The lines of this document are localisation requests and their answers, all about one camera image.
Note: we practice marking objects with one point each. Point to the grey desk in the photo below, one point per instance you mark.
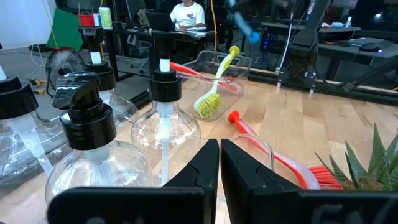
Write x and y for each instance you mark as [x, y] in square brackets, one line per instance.
[339, 29]

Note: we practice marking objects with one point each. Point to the blue dish brush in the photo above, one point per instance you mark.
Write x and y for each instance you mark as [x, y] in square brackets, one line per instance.
[245, 25]

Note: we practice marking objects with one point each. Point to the clear soap pump bottle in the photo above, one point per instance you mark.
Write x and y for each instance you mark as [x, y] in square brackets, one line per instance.
[90, 130]
[101, 74]
[15, 102]
[164, 90]

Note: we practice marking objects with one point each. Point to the green and white canister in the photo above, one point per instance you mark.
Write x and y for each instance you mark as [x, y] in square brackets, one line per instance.
[105, 18]

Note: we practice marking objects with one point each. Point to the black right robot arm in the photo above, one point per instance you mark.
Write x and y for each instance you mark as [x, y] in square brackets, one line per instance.
[308, 37]

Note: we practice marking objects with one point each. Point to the succulent plant in black pot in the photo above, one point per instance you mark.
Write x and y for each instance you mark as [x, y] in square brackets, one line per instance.
[370, 168]

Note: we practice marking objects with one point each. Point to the black desk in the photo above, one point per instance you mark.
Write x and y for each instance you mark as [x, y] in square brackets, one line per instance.
[174, 35]

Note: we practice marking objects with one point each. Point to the green board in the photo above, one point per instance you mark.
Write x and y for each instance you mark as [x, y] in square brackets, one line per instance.
[65, 31]

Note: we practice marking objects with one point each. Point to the black computer mouse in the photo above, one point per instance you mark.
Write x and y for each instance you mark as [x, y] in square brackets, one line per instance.
[370, 47]

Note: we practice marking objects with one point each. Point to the red dish brush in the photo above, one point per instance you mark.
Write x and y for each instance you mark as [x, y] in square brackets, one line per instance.
[258, 140]
[186, 70]

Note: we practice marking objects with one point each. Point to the yellow-green dish brush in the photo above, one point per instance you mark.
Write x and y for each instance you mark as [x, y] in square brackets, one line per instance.
[208, 104]

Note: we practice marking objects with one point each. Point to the black floor fan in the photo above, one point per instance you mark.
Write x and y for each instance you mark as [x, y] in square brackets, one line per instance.
[65, 71]

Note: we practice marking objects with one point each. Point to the black laptop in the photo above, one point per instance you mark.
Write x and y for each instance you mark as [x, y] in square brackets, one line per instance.
[160, 21]

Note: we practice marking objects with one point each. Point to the red container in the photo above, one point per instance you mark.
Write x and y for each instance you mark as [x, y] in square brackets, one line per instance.
[86, 20]

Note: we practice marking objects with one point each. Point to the white board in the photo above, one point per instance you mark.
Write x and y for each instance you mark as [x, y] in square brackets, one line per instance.
[25, 21]

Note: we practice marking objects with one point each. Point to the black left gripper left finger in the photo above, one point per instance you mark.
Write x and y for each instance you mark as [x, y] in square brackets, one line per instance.
[186, 199]

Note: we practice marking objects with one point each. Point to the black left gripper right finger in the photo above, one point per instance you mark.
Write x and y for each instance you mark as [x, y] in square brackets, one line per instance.
[248, 193]

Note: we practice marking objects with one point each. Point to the computer tower blue lights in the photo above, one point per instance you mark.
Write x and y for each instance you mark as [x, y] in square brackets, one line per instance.
[268, 42]

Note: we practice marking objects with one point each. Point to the person at laptop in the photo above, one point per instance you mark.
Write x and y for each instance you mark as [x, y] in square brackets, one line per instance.
[188, 15]

